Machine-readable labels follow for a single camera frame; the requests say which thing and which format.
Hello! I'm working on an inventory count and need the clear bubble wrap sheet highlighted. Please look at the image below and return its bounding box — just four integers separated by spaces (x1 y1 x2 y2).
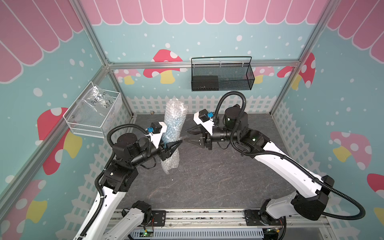
162 98 188 175

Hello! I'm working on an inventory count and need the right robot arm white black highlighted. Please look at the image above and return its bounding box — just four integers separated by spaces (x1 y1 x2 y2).
186 91 366 225

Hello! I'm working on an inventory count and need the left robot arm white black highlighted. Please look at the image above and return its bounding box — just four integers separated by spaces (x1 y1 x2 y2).
74 122 182 240

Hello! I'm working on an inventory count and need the black box in basket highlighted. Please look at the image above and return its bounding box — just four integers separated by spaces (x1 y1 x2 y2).
191 76 219 92

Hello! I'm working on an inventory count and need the clear plastic bag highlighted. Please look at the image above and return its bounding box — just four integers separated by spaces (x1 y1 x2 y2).
80 85 115 121

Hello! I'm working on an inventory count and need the small green circuit board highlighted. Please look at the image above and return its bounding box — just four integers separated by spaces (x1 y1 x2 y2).
139 230 154 238

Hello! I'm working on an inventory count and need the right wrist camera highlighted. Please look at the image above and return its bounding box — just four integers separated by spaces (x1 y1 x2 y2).
194 109 215 135

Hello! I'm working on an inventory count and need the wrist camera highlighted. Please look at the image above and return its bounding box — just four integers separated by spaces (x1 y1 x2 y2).
147 122 167 149
194 109 215 135

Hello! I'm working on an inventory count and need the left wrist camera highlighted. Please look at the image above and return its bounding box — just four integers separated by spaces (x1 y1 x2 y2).
147 122 167 149

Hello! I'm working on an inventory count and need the black wire mesh basket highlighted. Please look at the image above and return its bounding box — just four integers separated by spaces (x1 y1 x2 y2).
191 56 255 91

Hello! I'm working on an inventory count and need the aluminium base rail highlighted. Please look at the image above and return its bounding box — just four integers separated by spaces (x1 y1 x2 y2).
107 208 331 230

